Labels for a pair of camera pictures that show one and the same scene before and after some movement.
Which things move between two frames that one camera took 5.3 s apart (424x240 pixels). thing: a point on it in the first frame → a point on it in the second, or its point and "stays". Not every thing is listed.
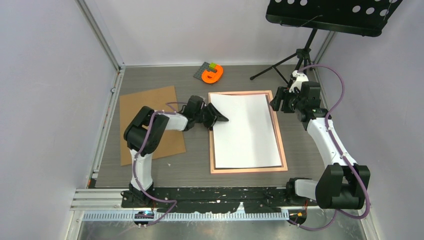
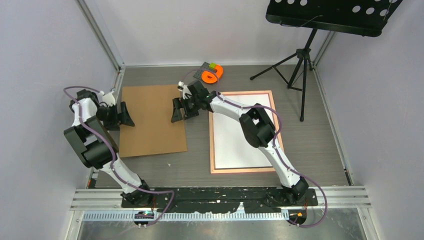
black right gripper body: (292, 102) → (190, 107)
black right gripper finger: (275, 103) → (177, 115)
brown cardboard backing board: (163, 99) stays
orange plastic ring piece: (209, 77) stays
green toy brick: (212, 65) stays
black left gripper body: (201, 117) → (110, 115)
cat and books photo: (248, 138) stays
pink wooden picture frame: (214, 170) stays
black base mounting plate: (200, 200) stays
